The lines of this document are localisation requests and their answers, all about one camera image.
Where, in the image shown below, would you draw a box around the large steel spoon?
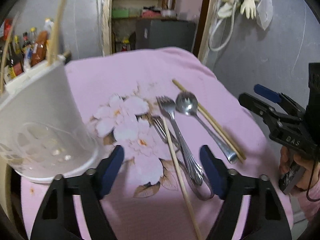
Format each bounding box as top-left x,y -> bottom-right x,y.
176,91 -> 239,164

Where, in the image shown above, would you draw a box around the steel fork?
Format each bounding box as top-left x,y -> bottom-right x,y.
156,96 -> 203,186

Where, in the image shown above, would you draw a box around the person's right hand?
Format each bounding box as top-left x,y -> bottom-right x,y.
279,146 -> 319,194

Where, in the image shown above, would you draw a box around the hanging mesh bag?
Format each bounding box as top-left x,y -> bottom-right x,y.
256,0 -> 273,31

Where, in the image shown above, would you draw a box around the white plastic utensil holder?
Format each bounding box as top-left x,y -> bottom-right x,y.
1,56 -> 101,184

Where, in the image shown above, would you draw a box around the white rubber gloves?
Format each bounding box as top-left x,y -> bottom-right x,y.
217,0 -> 259,19

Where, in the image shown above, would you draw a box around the pink floral table cloth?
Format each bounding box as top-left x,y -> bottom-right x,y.
22,48 -> 293,239

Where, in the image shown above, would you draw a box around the dark grey cabinet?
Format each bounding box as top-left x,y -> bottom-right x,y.
135,19 -> 196,51

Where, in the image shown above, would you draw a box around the dark soy sauce bottle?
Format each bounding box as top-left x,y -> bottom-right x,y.
9,38 -> 23,79

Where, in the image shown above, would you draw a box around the orange spice bag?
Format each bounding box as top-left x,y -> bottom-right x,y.
30,30 -> 48,67

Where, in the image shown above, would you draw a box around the white hose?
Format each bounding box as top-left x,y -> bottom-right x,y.
208,0 -> 237,52

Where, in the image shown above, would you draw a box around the wooden door frame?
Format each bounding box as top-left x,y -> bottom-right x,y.
100,0 -> 219,62

